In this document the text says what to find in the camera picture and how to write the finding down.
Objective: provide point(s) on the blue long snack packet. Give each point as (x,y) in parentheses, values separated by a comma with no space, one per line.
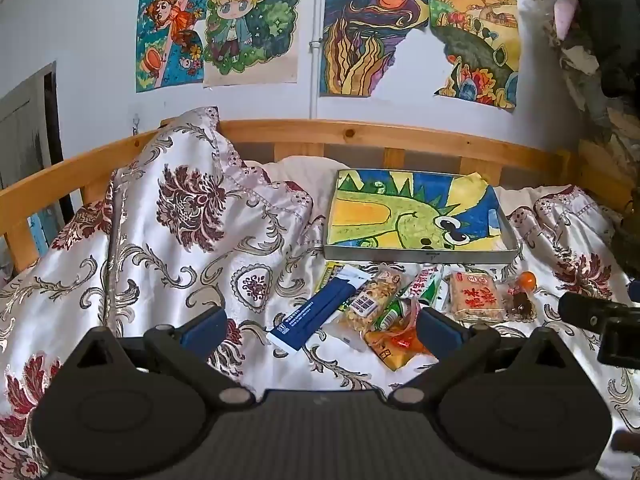
(320,312)

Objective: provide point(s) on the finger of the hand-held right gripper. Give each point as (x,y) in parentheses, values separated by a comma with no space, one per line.
(620,342)
(582,310)

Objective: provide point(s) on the rice cracker packet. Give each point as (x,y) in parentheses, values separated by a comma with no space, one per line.
(474,297)

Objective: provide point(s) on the patterned hanging cloth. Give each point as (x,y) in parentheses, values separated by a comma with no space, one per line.
(585,80)

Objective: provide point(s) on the wooden bed rail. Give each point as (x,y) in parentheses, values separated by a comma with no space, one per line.
(310,132)

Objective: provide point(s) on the dark hanging garment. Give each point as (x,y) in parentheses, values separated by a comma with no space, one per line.
(610,20)

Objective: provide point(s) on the yellow green snack packet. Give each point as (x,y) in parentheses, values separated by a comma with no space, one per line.
(332,276)

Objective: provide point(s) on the dinosaur drawing paper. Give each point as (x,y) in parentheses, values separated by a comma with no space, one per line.
(400,215)

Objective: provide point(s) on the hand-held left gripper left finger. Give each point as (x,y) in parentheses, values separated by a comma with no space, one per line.
(205,331)

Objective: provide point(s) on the yellow brown snack packet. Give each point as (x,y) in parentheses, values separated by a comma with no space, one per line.
(395,361)

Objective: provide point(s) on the green sausage stick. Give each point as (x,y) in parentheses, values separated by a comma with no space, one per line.
(392,316)

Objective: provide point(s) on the orange-haired girl wall drawing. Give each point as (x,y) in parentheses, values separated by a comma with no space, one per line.
(167,35)

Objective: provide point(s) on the grey door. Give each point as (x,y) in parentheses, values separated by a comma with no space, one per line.
(25,130)

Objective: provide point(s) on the beige pillow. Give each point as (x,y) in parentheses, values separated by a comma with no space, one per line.
(300,172)

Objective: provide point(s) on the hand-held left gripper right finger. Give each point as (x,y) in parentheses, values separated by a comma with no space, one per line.
(439,334)

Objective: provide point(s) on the floral satin blanket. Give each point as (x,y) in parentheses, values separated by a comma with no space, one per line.
(175,240)

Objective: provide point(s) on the clear packet with orange ball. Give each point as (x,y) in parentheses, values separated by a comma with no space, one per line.
(520,300)

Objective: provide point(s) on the white wall pipe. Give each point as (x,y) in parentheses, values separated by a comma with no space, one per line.
(314,60)

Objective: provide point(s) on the swirly sun wall drawing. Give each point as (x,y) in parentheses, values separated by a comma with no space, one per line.
(365,25)

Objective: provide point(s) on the grey shallow tray box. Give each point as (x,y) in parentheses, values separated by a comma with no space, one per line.
(425,255)

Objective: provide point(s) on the green white snack packet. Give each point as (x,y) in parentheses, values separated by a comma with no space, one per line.
(425,282)

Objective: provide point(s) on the clear nut bar packet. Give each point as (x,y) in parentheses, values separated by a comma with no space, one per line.
(372,300)

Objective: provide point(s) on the blond figure wall drawing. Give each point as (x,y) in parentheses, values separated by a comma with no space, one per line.
(250,20)

